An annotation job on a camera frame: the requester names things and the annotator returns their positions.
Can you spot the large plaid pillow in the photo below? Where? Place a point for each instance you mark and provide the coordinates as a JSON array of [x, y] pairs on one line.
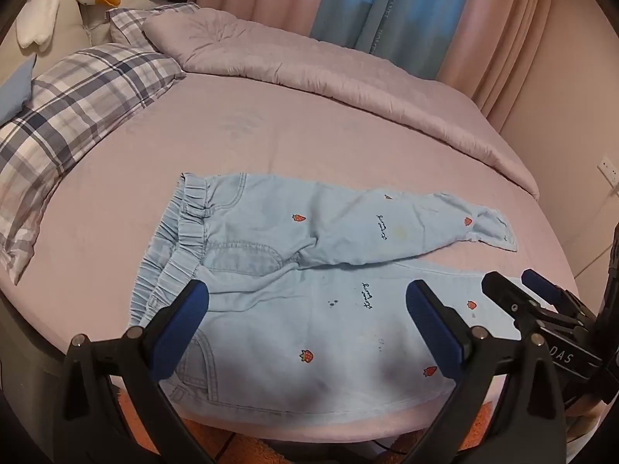
[[72, 106]]

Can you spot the blue curtain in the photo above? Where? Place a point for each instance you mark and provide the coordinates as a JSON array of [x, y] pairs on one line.
[[387, 5]]

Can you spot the small plaid pillow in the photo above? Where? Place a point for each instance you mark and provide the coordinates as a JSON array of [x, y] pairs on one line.
[[130, 22]]

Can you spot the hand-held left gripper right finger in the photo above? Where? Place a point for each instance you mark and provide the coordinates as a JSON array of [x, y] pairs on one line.
[[433, 328]]

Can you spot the blue cushion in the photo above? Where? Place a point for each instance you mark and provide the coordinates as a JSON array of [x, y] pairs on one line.
[[12, 92]]

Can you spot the pink quilt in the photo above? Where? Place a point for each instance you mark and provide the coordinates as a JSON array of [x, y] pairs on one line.
[[314, 72]]

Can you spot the light blue strawberry print pants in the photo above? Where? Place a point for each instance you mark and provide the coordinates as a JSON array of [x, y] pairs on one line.
[[290, 232]]

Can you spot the white wall socket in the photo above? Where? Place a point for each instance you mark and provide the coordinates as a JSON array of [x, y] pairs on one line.
[[608, 169]]

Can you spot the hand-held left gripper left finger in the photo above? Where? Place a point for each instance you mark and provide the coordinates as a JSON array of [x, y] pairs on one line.
[[186, 319]]

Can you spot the bed with pink sheet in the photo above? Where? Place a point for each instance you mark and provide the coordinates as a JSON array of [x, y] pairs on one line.
[[242, 130]]

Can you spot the beige padded headboard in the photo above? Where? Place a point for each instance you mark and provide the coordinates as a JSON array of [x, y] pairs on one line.
[[67, 24]]

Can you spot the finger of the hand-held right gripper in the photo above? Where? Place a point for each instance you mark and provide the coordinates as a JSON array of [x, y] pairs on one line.
[[544, 286], [508, 299]]

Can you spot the orange rug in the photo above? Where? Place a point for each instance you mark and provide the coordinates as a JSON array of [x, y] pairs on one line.
[[227, 444]]

